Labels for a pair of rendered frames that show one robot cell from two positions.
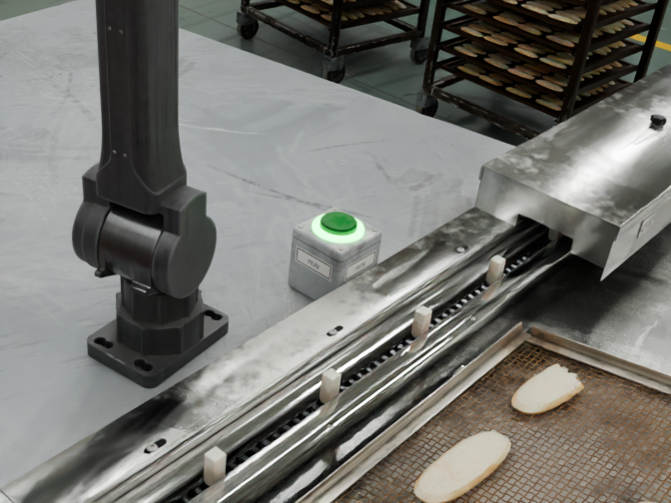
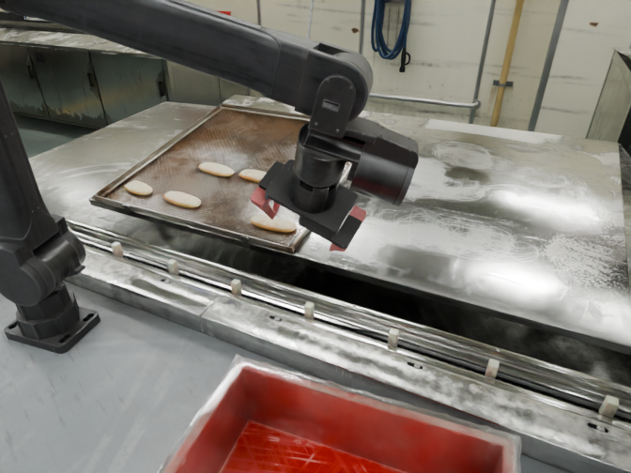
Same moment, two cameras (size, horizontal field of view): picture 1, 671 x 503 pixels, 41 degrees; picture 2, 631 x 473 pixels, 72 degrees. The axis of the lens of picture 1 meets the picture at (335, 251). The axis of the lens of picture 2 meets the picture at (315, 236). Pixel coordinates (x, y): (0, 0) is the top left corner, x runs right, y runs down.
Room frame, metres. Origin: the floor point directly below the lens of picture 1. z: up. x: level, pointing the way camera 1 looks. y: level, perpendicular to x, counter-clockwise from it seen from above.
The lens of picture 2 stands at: (0.38, 0.77, 1.33)
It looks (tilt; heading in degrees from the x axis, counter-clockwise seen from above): 31 degrees down; 259
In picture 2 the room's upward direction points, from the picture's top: straight up
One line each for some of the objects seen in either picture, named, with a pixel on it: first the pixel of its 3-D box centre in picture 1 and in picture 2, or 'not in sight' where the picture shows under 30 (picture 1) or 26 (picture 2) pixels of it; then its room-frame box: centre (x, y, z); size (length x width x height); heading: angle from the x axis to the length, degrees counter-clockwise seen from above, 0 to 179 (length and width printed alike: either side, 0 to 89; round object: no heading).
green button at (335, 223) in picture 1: (337, 227); not in sight; (0.82, 0.00, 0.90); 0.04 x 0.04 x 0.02
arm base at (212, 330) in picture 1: (160, 307); (47, 309); (0.69, 0.16, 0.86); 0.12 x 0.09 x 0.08; 151
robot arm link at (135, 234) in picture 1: (151, 252); (45, 269); (0.67, 0.16, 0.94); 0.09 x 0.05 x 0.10; 158
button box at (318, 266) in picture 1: (335, 271); not in sight; (0.82, 0.00, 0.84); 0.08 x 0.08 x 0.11; 53
